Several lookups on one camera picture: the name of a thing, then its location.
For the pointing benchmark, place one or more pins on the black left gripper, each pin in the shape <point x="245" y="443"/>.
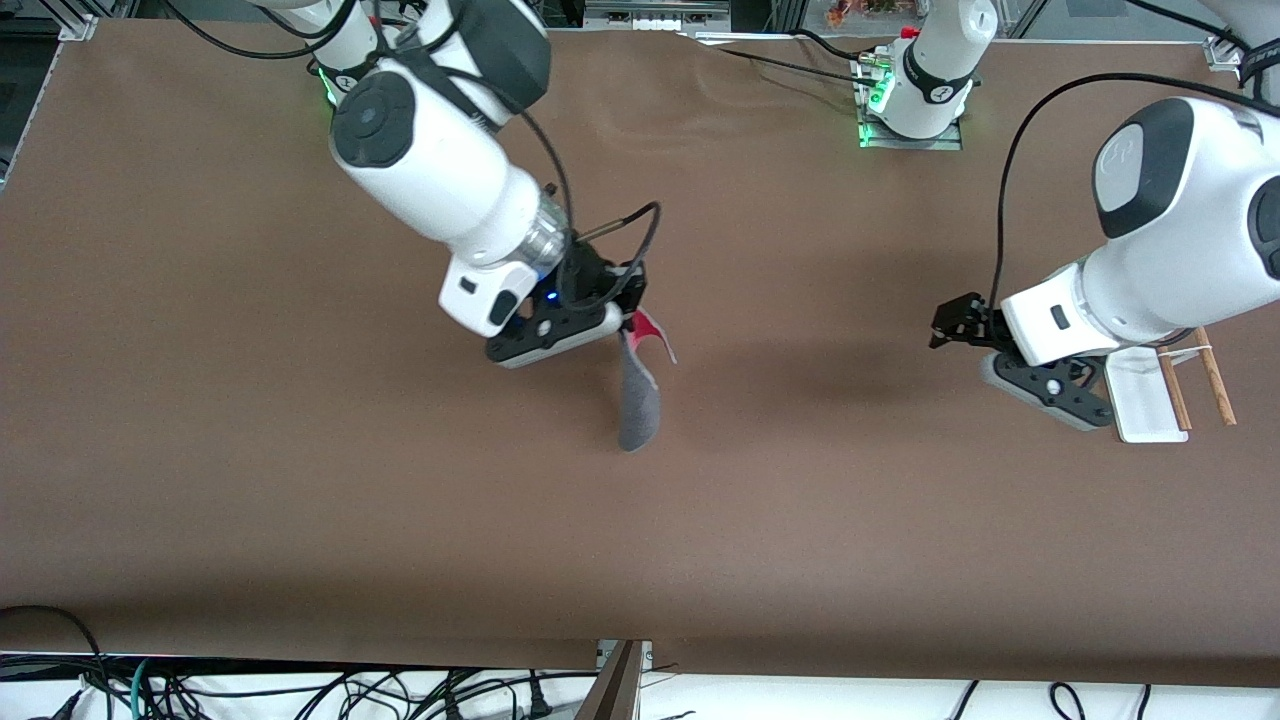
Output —
<point x="975" y="322"/>

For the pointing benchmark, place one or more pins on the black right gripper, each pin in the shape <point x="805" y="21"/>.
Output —
<point x="588" y="275"/>

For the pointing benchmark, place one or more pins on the pink and grey microfibre towel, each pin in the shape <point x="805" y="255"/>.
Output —
<point x="638" y="400"/>

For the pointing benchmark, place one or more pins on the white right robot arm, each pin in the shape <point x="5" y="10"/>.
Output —
<point x="430" y="170"/>

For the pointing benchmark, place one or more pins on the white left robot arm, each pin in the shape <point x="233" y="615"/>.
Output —
<point x="1170" y="260"/>

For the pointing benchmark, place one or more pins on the wooden chopsticks pair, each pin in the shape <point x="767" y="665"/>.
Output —
<point x="1145" y="410"/>

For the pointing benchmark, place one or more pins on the white power strip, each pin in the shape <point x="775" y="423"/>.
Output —
<point x="660" y="24"/>

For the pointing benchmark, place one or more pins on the orange decorative plant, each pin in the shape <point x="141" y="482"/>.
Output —
<point x="860" y="12"/>

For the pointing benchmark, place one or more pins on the aluminium corner profile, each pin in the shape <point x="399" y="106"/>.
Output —
<point x="1224" y="52"/>
<point x="80" y="28"/>

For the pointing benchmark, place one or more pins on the brown wooden beam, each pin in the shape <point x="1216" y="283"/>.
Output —
<point x="615" y="690"/>

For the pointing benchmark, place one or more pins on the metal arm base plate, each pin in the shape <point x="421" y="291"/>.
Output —
<point x="910" y="144"/>

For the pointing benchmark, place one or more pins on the silver metal bracket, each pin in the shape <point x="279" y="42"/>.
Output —
<point x="604" y="655"/>

